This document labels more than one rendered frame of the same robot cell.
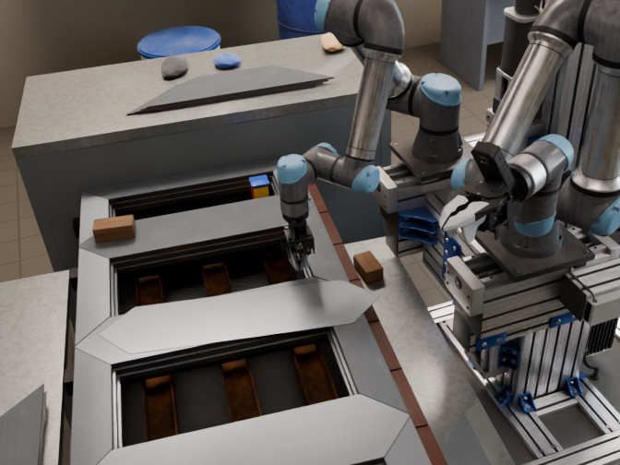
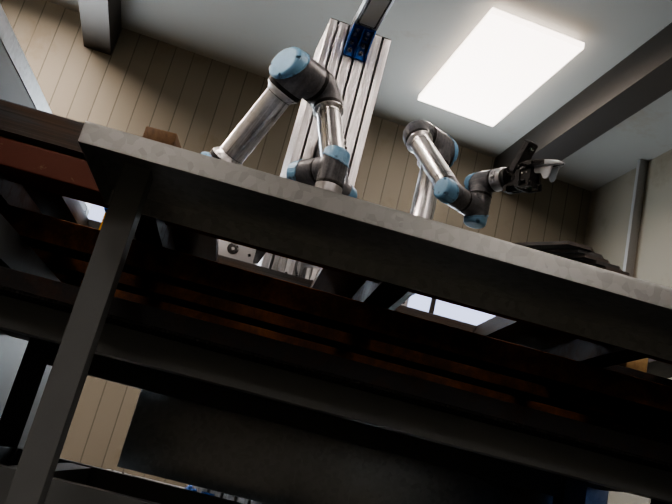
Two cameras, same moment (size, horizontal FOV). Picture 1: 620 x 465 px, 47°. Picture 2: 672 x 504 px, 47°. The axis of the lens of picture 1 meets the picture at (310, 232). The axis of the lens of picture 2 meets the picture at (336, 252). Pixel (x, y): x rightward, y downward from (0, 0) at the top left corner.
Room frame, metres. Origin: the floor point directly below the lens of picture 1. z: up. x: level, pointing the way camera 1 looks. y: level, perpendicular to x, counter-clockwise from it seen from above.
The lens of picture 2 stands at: (1.32, 1.92, 0.38)
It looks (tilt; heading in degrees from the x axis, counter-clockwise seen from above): 17 degrees up; 276
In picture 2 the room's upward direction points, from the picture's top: 14 degrees clockwise
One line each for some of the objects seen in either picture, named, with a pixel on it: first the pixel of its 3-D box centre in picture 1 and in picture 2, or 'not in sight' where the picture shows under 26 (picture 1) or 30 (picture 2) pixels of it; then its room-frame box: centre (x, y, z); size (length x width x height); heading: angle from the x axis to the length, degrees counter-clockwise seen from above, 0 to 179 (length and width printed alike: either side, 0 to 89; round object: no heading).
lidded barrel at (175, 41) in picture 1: (186, 87); not in sight; (4.19, 0.70, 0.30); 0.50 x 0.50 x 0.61
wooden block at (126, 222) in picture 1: (114, 228); (162, 154); (1.83, 0.60, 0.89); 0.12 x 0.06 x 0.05; 96
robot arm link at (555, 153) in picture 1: (542, 161); (482, 183); (1.16, -0.45, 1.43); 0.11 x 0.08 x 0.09; 133
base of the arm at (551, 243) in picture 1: (532, 223); not in sight; (1.43, -0.55, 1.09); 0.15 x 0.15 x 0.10
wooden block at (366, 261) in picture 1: (368, 267); not in sight; (1.79, -0.18, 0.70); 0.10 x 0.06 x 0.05; 19
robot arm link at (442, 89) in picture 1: (437, 101); not in sight; (1.91, -0.40, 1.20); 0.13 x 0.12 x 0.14; 50
